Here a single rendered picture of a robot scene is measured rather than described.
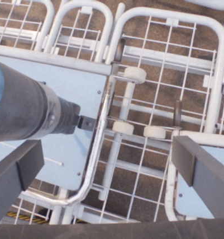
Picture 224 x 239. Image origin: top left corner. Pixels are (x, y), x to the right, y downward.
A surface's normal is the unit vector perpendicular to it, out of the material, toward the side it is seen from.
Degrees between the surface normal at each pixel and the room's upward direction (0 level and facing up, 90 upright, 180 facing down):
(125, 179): 0
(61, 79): 5
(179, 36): 0
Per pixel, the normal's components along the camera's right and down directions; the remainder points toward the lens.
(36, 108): 0.99, 0.10
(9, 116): 0.91, 0.39
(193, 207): -0.11, -0.13
